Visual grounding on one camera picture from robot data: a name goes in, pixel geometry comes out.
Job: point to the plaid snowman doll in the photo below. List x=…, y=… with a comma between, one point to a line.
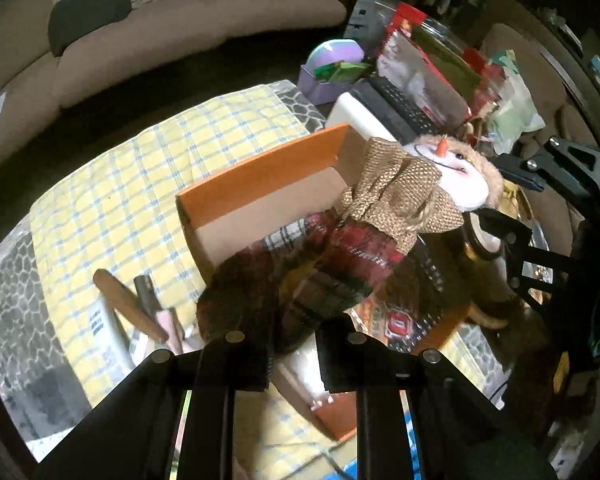
x=360, y=255

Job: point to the brown sofa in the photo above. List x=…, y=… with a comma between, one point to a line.
x=190, y=25

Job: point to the gold-rimmed floral bowl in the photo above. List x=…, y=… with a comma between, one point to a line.
x=482, y=240

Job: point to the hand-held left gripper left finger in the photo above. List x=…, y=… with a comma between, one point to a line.
x=215, y=385

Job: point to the black cushion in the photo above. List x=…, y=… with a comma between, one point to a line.
x=87, y=15

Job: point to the yellow checked tablecloth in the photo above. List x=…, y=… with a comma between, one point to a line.
x=130, y=185

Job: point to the printed snack packet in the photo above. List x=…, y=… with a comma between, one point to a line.
x=397, y=325

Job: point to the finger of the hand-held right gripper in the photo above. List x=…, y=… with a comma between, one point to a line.
x=525, y=172
x=515, y=240

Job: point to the black keyboard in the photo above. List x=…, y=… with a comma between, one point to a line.
x=397, y=107

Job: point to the brown armchair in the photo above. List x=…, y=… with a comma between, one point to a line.
x=530, y=65

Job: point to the white plastic box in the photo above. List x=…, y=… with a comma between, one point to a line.
x=357, y=117

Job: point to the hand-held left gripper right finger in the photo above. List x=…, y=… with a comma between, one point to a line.
x=337, y=365

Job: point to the white tube packet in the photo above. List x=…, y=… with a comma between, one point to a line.
x=107, y=332

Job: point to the red snack packets pile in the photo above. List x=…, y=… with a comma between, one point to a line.
x=420, y=55

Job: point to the purple box with lid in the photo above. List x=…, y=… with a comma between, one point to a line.
x=330, y=67

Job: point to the orange cardboard box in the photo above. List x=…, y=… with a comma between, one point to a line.
x=260, y=180

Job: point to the pale green plastic bag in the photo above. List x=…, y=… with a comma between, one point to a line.
x=517, y=110

